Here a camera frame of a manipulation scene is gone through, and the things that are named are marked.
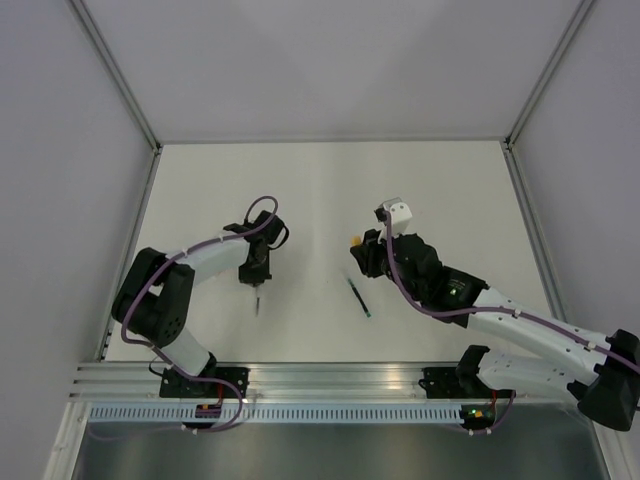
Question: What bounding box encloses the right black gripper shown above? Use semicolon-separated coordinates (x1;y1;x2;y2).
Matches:
351;223;423;302

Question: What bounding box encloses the green pen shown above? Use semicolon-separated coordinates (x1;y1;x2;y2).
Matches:
346;276;372;318

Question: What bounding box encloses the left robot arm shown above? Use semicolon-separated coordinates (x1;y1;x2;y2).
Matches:
111;210;290;401

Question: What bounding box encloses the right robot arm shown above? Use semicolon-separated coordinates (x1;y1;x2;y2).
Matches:
349;229;639;432

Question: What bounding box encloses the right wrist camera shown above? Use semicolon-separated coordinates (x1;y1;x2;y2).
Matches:
374;197;413;239

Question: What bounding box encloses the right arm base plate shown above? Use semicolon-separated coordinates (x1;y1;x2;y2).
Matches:
418;366;513;400

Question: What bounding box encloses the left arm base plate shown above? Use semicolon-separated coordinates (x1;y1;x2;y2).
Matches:
159;367;250;399

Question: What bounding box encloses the white slotted cable duct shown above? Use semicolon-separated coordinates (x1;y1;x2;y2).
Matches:
89;403;463;425

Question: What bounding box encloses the right aluminium frame post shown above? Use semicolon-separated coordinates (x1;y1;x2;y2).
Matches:
500;0;598;322

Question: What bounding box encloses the aluminium frame post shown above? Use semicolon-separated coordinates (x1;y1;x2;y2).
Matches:
500;0;598;322
66;0;163;361

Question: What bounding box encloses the aluminium mounting rail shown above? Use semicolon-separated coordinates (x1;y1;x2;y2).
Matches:
67;361;429;403

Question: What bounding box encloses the left aluminium frame post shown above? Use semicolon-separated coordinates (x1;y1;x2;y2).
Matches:
66;0;163;361

